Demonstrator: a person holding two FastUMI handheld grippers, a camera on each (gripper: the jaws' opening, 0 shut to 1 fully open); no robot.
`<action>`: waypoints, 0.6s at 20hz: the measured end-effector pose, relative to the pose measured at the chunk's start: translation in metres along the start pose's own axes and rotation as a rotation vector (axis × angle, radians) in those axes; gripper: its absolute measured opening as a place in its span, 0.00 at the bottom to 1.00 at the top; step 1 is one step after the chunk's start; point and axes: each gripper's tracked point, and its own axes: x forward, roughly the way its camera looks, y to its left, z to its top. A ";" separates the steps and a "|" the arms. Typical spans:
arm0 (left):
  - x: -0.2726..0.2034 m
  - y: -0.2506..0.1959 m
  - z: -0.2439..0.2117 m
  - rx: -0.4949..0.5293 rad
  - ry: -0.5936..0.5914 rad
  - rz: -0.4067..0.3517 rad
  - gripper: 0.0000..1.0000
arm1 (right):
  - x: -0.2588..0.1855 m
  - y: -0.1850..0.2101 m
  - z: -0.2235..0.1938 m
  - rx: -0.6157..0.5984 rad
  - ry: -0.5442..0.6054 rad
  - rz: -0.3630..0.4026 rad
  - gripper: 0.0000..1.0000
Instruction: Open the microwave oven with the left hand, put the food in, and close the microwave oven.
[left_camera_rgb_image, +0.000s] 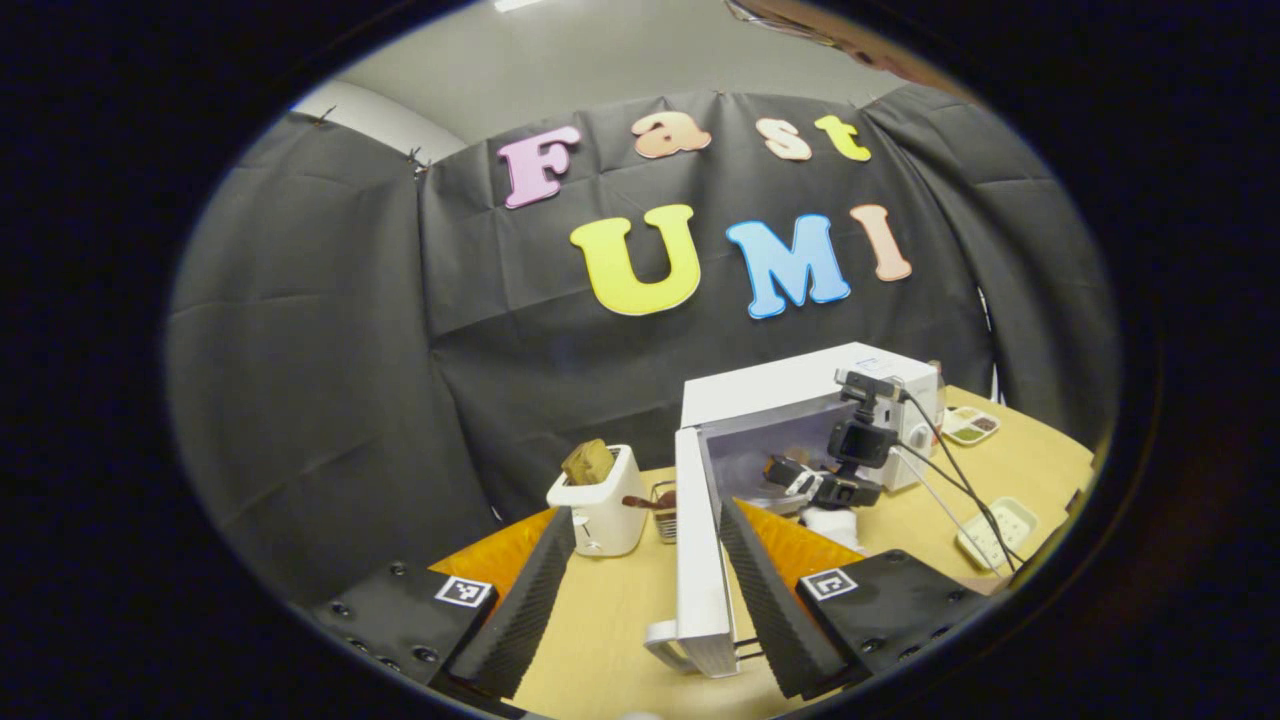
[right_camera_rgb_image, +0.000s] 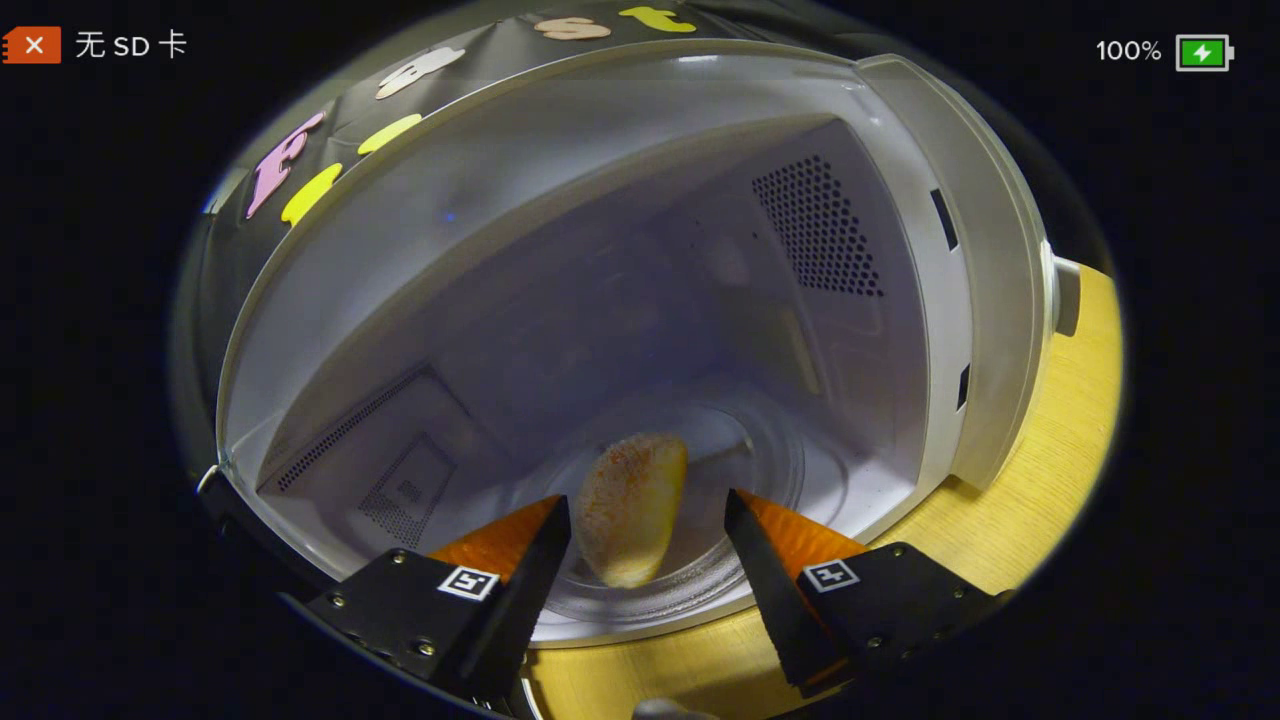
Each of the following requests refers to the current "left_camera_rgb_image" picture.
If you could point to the brown bread slice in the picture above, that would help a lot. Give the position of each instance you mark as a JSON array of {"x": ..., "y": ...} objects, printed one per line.
[{"x": 588, "y": 463}]

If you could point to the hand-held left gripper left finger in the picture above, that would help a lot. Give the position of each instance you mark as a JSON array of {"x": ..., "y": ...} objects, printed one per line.
[{"x": 520, "y": 600}]

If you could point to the pale green square plate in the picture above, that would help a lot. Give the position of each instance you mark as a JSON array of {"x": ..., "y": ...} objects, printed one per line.
[{"x": 1010, "y": 520}]

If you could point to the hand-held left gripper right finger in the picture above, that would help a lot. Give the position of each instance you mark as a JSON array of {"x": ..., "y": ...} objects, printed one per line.
[{"x": 775, "y": 610}]

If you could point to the black backdrop cloth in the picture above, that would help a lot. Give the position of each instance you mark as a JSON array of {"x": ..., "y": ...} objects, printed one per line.
[{"x": 300, "y": 350}]

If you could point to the white microwave oven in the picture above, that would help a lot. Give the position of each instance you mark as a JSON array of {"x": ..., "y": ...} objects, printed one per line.
[{"x": 790, "y": 385}]

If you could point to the white divided bean dish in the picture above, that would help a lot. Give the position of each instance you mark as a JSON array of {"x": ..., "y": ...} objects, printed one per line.
[{"x": 970, "y": 425}]

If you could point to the white toaster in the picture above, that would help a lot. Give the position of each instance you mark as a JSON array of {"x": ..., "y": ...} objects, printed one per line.
[{"x": 600, "y": 515}]

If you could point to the small metal basket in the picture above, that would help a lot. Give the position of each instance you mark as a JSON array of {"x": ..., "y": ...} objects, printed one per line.
[{"x": 666, "y": 520}]

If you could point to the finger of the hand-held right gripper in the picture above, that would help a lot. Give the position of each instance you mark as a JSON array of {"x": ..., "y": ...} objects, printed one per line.
[{"x": 795, "y": 478}]

